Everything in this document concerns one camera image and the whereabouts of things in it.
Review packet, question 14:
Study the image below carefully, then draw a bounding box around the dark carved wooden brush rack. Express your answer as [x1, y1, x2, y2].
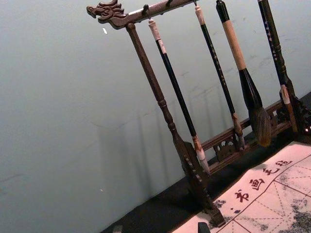
[86, 0, 311, 228]

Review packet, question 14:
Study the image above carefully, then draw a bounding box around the white calligraphy practice cloth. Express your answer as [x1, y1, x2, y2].
[170, 142, 311, 233]

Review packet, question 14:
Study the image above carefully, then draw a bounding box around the thin black calligraphy brush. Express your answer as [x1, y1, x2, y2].
[193, 5, 245, 150]

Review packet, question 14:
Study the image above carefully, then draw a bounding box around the large cream-handled calligraphy brush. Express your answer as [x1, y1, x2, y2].
[215, 0, 272, 148]

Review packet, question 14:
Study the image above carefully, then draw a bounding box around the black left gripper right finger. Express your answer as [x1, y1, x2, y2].
[197, 221, 210, 233]

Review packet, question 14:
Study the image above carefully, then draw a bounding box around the black brush with white cap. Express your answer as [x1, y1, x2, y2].
[147, 19, 211, 176]

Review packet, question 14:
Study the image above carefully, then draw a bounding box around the black brush with white lettering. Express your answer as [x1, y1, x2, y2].
[257, 0, 299, 133]

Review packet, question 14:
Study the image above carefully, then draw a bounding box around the black table cloth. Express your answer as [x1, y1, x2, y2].
[99, 91, 311, 233]

